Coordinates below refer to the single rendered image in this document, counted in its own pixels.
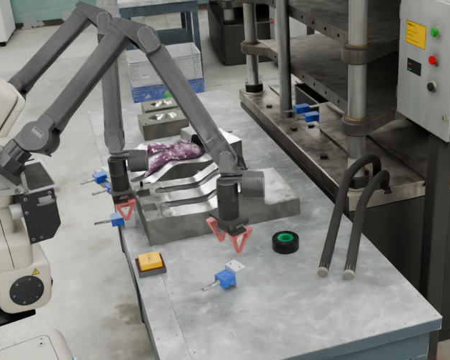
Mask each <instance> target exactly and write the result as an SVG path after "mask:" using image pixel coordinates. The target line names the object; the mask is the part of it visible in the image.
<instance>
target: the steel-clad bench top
mask: <svg viewBox="0 0 450 360"><path fill-rule="evenodd" d="M196 95H197V96H198V98H199V99H200V101H201V102H202V104H203V105H204V107H205V108H206V110H207V111H208V113H209V115H210V116H211V118H212V119H213V120H214V122H215V124H217V126H218V128H220V129H222V130H224V131H226V132H228V131H236V130H239V131H237V132H232V133H230V134H231V135H233V136H235V137H237V138H239V139H241V140H242V151H243V158H244V162H245V164H246V167H247V168H248V169H247V170H248V171H251V170H252V171H256V170H260V169H267V168H271V167H273V168H274V169H275V170H276V172H277V173H278V174H279V175H280V176H281V178H282V179H283V180H284V181H285V182H286V183H287V184H288V185H289V186H290V187H291V189H292V190H293V191H294V192H295V194H296V195H297V196H298V197H299V198H300V214H299V215H295V216H289V217H285V218H282V219H275V220H271V221H265V222H261V223H258V224H252V225H248V226H250V227H252V228H253V231H252V233H251V234H250V236H249V238H248V239H247V240H246V243H245V245H244V247H243V250H242V252H241V253H239V254H237V253H236V251H235V249H234V247H233V244H232V242H231V240H230V238H229V234H228V233H226V236H225V239H224V241H222V242H219V240H218V239H217V237H216V235H215V233H211V234H204V235H201V236H195V237H191V238H187V239H181V240H177V241H171V242H167V243H163V244H157V245H153V246H150V244H149V240H148V238H147V235H146V232H145V230H144V226H143V224H142V222H141V218H140V216H139V213H138V210H137V207H136V204H135V205H134V208H133V210H134V216H135V222H136V226H135V227H131V228H127V229H125V226H124V225H121V229H122V232H123V235H124V239H125V242H126V246H127V249H128V252H129V256H130V259H131V263H132V266H133V269H134V273H135V276H136V280H137V283H138V286H139V290H140V293H141V297H142V300H143V303H144V307H145V310H146V314H147V317H148V320H149V324H150V327H151V331H152V334H153V337H154V341H155V344H156V348H157V351H158V354H159V358H160V360H284V359H289V358H292V357H295V356H300V355H303V354H308V353H311V352H315V351H319V350H322V349H327V348H331V347H333V346H338V345H342V344H347V343H349V342H353V341H358V340H361V339H365V338H369V337H372V336H377V335H379V334H385V333H388V332H391V331H396V330H399V329H404V328H407V327H410V326H415V325H418V324H423V323H426V322H429V321H434V320H437V319H442V318H443V317H442V316H441V315H440V314H439V313H438V311H437V310H436V309H435V308H434V307H433V306H432V305H431V304H430V303H429V302H428V301H427V300H426V299H425V298H424V297H423V296H422V295H421V294H420V293H419V292H418V291H417V290H416V289H415V288H414V287H413V286H412V285H411V284H410V283H409V282H408V281H407V280H406V279H405V277H404V276H403V275H402V274H401V273H400V272H399V271H398V270H397V269H396V268H395V267H394V266H393V265H392V264H391V263H390V262H389V260H388V259H387V258H386V257H385V256H384V255H383V254H382V253H381V252H380V251H379V250H378V249H377V248H376V247H375V246H374V245H373V244H372V243H371V242H370V241H369V240H368V239H367V238H366V237H365V236H364V235H363V234H362V233H361V240H360V244H359V252H358V257H357V262H356V270H355V274H354V278H353V279H351V280H348V279H345V278H344V268H345V263H346V257H347V252H348V248H349V241H350V237H351V230H352V225H353V223H352V222H351V221H350V220H349V219H348V218H347V217H346V216H345V215H344V214H342V217H341V223H340V226H339V231H338V234H337V238H336V243H335V246H334V251H333V255H332V258H331V263H330V267H329V272H328V275H327V276H319V275H318V274H317V271H318V267H319V263H320V260H321V255H322V251H323V249H324V244H325V241H326V235H327V233H328V230H329V224H330V221H331V217H332V214H333V210H334V205H335V204H334V203H333V202H332V201H331V200H330V199H329V198H328V197H327V196H326V195H325V194H324V193H323V192H322V190H321V189H320V188H319V187H318V186H317V185H316V184H315V183H314V182H313V181H312V180H311V179H310V178H309V177H308V176H307V175H306V174H305V173H304V172H303V171H302V170H301V169H300V168H299V167H298V166H297V165H296V164H295V163H294V162H293V161H292V160H291V159H290V158H289V156H288V155H287V154H286V153H285V152H284V151H283V150H282V149H281V148H280V147H279V146H278V145H277V144H276V143H275V142H274V141H273V139H272V138H271V137H270V136H269V135H268V134H267V133H266V132H265V131H264V130H263V129H262V128H261V127H260V126H259V125H258V124H257V123H256V122H255V121H254V120H253V119H252V118H251V117H250V116H249V115H248V114H247V113H246V112H245V111H244V110H243V109H242V108H241V107H240V105H239V104H238V103H237V102H236V101H235V100H234V99H233V98H232V97H231V96H230V95H229V94H228V93H227V92H226V91H225V90H224V89H219V90H215V91H206V92H201V93H197V94H196ZM121 110H122V118H123V123H124V133H125V147H124V148H123V150H129V149H135V148H136V147H138V146H140V145H141V144H144V143H148V142H165V141H173V140H176V139H180V136H181V135H177V136H170V137H165V138H161V139H153V140H149V141H144V138H143V136H142V134H141V132H140V130H139V122H138V116H137V115H139V114H142V110H141V103H136V104H128V105H123V106H121ZM87 113H88V115H89V120H90V122H91V127H92V129H93V133H94V137H95V139H96V144H97V146H98V150H99V153H100V157H101V161H102V164H103V166H107V165H108V162H107V159H108V158H109V157H110V156H114V155H111V154H109V149H108V148H107V147H106V145H105V143H104V110H103V109H97V110H93V111H88V112H87ZM243 227H246V226H243ZM280 231H292V232H294V233H296V234H298V236H299V249H298V250H297V251H296V252H294V253H292V254H278V253H276V252H275V251H274V250H273V248H272V236H273V235H274V234H275V233H277V232H280ZM155 251H157V252H158V253H159V254H161V255H162V257H163V260H164V263H165V265H166V270H167V272H166V273H164V274H158V275H154V276H148V277H145V278H141V279H140V278H139V273H138V271H137V267H136V263H135V259H137V258H138V255H141V254H147V253H151V252H155ZM234 259H235V260H236V261H238V262H239V263H240V264H242V265H244V266H245V267H246V283H245V284H243V285H241V286H239V287H237V288H236V287H235V286H234V285H231V286H229V287H227V288H225V289H223V288H222V287H220V286H219V285H217V286H215V287H213V288H211V289H209V290H207V291H205V292H203V291H202V290H201V288H203V287H205V286H207V285H209V284H211V283H213V282H215V278H214V274H217V273H219V272H220V271H223V270H224V269H225V266H224V264H227V263H229V262H230V261H233V260H234ZM164 284H165V285H164ZM167 292H168V293H167ZM170 300H171V301H170ZM174 312H175V313H174ZM175 314H176V315H175ZM177 320H178V321H177ZM184 340H185V341H184ZM185 342H186V343H185Z"/></svg>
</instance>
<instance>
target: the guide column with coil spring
mask: <svg viewBox="0 0 450 360"><path fill-rule="evenodd" d="M276 27H277V45H278V63H279V96H280V114H281V118H283V119H289V118H291V117H292V116H293V115H292V112H288V113H283V111H284V110H288V109H292V92H291V64H290V63H291V50H290V28H289V0H276Z"/></svg>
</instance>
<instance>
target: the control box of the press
mask: <svg viewBox="0 0 450 360"><path fill-rule="evenodd" d="M399 18H400V19H401V23H400V40H399V75H398V84H397V85H396V98H397V111H398V112H399V113H401V114H403V115H404V116H406V117H407V118H409V119H411V120H412V121H414V122H415V123H417V124H418V125H420V126H422V127H424V128H425V129H426V130H428V131H429V144H428V156H427V167H426V188H425V200H424V222H423V233H422V245H421V266H420V277H419V293H420V294H421V295H422V296H423V297H424V298H425V299H426V300H427V301H428V302H429V303H430V304H431V305H432V306H433V307H434V308H435V309H436V310H437V311H438V313H439V314H440V311H441V294H442V285H443V276H444V259H445V251H446V234H447V225H448V216H449V199H450V0H401V4H400V8H399ZM438 336H439V330H436V331H430V334H429V352H428V354H427V360H437V359H436V354H437V345H438Z"/></svg>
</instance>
